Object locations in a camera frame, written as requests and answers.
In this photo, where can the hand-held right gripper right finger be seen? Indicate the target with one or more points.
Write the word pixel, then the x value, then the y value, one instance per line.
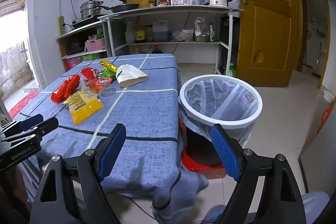
pixel 225 153

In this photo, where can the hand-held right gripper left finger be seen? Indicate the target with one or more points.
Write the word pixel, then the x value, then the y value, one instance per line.
pixel 111 153

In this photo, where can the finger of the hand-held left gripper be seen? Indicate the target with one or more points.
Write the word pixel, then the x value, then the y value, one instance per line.
pixel 47 125
pixel 32 119

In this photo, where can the large yellow snack packet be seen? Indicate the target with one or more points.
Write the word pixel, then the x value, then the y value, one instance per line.
pixel 82 106

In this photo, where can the red net bag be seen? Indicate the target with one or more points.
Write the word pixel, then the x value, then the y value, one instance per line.
pixel 65 87

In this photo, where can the white paper bag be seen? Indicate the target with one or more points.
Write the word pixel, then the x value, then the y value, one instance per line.
pixel 131 75

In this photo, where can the gold snack wrapper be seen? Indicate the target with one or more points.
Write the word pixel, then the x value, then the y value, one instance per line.
pixel 107 65

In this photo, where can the white trash bin with liner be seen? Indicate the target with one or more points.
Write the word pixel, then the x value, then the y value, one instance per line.
pixel 218 98

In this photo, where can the red doormat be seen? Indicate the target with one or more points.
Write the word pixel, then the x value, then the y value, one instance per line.
pixel 19 107

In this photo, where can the blue checked tablecloth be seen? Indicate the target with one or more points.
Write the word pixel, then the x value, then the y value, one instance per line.
pixel 147 108

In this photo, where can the clear plastic wrapper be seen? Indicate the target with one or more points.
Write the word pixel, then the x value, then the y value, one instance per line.
pixel 107 92

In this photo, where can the person's jeans leg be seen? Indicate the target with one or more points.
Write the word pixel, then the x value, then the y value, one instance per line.
pixel 315 207
pixel 214 214

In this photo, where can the red wrapper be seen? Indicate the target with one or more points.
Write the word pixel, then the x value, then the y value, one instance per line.
pixel 89 73

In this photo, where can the orange-red snack packet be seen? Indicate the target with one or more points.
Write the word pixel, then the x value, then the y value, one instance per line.
pixel 101 82

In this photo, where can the colourful boxes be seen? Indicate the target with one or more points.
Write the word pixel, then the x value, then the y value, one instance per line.
pixel 84 58

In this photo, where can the green wrapper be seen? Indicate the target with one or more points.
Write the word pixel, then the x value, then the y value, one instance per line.
pixel 106 74

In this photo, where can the green bottle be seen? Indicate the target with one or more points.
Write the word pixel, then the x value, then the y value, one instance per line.
pixel 231 70

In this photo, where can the pink plastic basket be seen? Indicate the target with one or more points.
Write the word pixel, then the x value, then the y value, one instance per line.
pixel 95 46

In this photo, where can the yellow power strip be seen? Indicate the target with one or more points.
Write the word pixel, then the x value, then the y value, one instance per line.
pixel 61 26

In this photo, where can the wooden shelf unit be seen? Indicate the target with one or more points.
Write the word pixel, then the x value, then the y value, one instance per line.
pixel 78 29

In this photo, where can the yellow oil bottle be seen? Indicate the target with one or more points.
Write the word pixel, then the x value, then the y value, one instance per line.
pixel 138 50

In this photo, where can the black induction cooker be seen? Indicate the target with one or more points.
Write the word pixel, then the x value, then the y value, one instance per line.
pixel 84 22

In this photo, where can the dark oil bottle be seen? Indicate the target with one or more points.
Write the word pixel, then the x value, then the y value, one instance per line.
pixel 157 50

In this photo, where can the green bowl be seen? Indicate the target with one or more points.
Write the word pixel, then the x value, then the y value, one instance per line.
pixel 202 39

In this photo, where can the white bucket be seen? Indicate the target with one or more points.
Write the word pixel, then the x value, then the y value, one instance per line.
pixel 328 96

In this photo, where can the white plastic bottle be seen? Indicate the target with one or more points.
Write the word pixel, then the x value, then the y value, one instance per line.
pixel 129 35

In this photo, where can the yellow label bottle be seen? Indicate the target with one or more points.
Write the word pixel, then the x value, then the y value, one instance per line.
pixel 140 35

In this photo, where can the white plastic tub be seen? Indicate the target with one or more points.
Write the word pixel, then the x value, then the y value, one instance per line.
pixel 187 35

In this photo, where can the brown jar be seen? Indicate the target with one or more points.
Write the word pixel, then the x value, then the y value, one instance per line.
pixel 148 34

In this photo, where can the steel steamer pot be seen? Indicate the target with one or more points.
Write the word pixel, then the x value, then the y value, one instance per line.
pixel 90 8

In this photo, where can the crumpled plastic bag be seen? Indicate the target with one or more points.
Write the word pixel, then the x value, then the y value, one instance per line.
pixel 178 36

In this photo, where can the food bags on shelf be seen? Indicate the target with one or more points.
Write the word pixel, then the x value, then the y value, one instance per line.
pixel 203 27

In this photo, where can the yellow wooden door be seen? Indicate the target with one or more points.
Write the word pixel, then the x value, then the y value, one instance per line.
pixel 265 29

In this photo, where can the grey plastic jug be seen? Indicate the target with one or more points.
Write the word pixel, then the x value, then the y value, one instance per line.
pixel 160 32

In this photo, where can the black frying pan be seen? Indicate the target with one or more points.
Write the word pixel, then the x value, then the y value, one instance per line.
pixel 124 7

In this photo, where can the white metal shelf unit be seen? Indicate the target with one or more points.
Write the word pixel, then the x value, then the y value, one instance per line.
pixel 170 8

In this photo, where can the pink chopstick holder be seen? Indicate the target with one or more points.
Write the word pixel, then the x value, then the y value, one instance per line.
pixel 178 1

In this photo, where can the red lidded jar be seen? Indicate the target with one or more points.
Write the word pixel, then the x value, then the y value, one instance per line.
pixel 163 1

